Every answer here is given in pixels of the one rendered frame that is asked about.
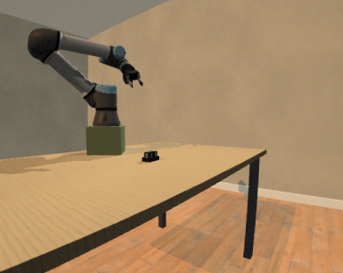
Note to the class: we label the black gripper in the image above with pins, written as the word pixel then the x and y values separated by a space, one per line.
pixel 131 73

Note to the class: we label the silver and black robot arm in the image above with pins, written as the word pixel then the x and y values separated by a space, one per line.
pixel 104 100

